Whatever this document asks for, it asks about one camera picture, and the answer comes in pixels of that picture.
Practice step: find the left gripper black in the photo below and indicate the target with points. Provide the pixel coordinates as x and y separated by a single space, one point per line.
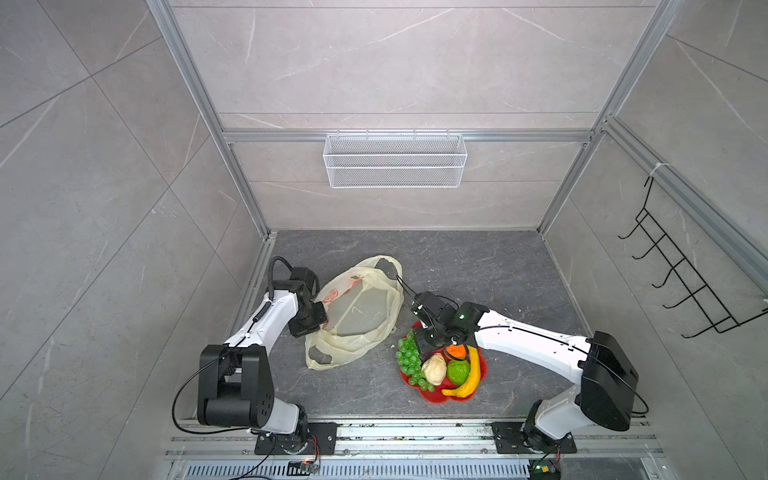
321 318

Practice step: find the orange fake fruit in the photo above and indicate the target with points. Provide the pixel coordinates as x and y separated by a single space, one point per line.
458 352

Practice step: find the green fake grapes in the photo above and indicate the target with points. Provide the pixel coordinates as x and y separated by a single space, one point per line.
410 363

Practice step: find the green fake leaf vegetable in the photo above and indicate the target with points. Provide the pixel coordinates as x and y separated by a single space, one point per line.
458 372

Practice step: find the yellow plastic bag fruit print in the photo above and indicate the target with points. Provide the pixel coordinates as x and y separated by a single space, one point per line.
362 305

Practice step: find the yellow fake banana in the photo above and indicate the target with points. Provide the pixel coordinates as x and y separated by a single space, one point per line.
468 388

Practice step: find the red flower shaped plate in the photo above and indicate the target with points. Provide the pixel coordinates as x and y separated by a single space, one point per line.
436 397

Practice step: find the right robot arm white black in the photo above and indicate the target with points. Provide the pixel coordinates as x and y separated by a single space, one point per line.
603 380

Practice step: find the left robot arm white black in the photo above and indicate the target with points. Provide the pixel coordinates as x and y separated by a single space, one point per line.
235 388

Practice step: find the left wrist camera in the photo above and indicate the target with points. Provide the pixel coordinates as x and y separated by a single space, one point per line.
299 278

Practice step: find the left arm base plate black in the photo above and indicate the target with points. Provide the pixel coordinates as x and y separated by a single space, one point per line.
313 437

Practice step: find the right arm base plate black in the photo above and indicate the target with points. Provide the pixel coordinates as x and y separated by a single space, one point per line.
518 438

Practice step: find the white wire mesh basket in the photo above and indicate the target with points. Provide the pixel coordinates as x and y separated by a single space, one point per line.
358 161

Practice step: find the aluminium mounting rail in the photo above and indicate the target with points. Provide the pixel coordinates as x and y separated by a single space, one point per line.
389 448

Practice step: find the black wire hook rack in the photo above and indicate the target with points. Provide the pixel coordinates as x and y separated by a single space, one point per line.
697 289

